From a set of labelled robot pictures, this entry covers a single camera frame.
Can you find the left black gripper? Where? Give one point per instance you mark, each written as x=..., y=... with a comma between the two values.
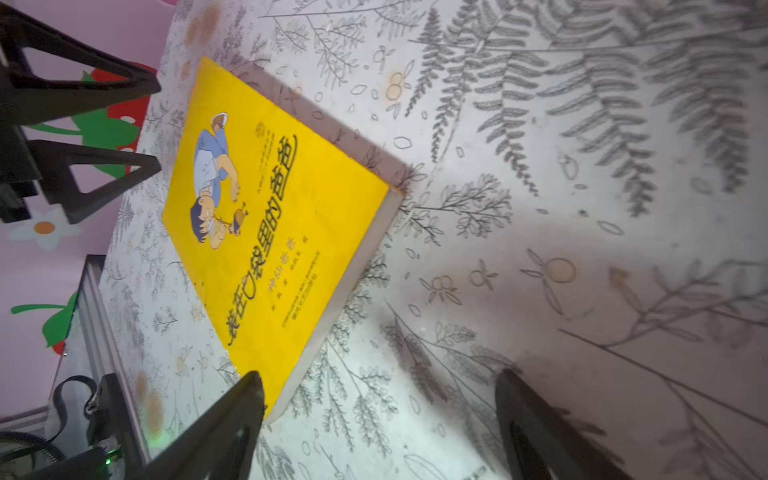
x=80, y=179

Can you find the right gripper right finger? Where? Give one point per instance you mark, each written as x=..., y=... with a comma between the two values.
x=538, y=442

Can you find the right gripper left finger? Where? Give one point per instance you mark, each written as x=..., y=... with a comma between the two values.
x=221, y=443

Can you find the yellow cover book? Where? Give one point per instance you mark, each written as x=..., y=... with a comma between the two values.
x=274, y=226

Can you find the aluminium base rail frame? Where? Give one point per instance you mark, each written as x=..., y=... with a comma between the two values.
x=89, y=402

